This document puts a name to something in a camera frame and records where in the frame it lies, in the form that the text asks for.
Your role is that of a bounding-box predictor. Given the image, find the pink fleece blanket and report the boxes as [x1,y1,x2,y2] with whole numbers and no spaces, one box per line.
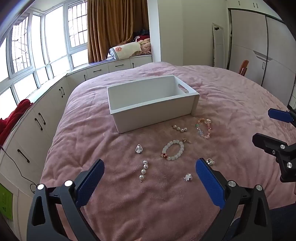
[40,61,296,241]

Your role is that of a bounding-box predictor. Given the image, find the brown curtain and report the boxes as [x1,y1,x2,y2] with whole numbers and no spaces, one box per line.
[87,0,149,64]

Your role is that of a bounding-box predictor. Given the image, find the white window cabinets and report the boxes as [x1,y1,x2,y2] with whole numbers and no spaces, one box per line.
[0,54,153,210]

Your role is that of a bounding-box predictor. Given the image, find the dark red clothes pile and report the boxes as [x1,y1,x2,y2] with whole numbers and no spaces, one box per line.
[133,29,151,42]

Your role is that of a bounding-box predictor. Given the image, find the green paper sheet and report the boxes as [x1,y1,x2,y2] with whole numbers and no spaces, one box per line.
[0,183,14,221]

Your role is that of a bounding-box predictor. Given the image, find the wooden chair back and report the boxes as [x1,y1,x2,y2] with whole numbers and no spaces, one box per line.
[238,60,250,76]

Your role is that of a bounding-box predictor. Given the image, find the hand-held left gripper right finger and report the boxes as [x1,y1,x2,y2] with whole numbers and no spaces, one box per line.
[196,158,273,241]

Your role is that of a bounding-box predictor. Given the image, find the folded cream flower blanket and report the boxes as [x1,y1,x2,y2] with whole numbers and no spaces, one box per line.
[108,42,142,61]

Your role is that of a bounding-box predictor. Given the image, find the red cloth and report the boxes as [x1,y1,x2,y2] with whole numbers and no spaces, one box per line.
[0,99,34,144]

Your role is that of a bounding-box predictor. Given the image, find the white rectangular storage box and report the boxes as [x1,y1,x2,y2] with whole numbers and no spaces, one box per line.
[107,75,200,134]

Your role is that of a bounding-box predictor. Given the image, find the dark blue pants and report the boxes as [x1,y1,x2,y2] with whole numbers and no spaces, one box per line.
[228,207,296,241]

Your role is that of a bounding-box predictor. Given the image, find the pink crumpled blanket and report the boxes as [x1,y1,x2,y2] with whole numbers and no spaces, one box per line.
[136,38,152,56]

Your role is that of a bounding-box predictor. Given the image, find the long pearl hair clip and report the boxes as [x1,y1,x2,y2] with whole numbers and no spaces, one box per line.
[139,159,149,183]

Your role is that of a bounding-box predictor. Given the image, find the white wardrobe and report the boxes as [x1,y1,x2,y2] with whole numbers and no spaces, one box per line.
[227,8,296,107]

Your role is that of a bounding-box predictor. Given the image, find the white narrow door panel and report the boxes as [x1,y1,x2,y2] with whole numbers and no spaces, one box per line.
[212,22,225,69]

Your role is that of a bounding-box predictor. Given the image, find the black cable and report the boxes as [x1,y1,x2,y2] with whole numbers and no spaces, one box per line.
[0,145,39,193]

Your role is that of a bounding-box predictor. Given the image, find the white jade bead bracelet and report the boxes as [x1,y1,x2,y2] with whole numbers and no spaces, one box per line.
[161,139,185,162]

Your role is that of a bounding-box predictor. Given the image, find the white framed bay window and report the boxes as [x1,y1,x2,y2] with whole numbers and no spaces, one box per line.
[0,0,90,103]

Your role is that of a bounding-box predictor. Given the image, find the pastel crystal bead bracelet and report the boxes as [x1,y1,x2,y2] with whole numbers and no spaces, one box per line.
[195,118,212,139]

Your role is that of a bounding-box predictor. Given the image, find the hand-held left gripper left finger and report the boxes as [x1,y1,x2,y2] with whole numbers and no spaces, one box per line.
[26,159,105,241]

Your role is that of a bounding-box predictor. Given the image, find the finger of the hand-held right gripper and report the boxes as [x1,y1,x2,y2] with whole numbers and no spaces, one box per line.
[252,133,296,184]
[268,108,296,127]

